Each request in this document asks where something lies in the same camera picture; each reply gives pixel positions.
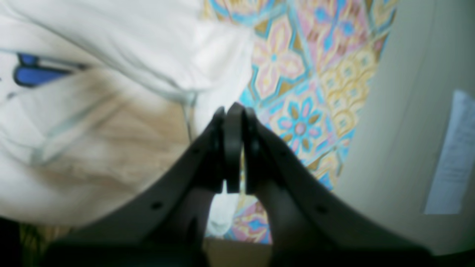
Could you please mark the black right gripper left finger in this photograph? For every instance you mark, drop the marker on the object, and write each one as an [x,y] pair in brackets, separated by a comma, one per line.
[165,225]

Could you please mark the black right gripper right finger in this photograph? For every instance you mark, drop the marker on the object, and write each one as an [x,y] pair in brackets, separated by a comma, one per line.
[310,226]

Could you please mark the white paper sheet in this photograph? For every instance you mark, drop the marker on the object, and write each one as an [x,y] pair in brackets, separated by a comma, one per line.
[456,162]

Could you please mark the white printed T-shirt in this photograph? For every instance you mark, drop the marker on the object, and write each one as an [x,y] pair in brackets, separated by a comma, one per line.
[99,98]

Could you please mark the patterned tile tablecloth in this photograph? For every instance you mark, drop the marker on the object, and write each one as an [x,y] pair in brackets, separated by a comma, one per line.
[312,68]

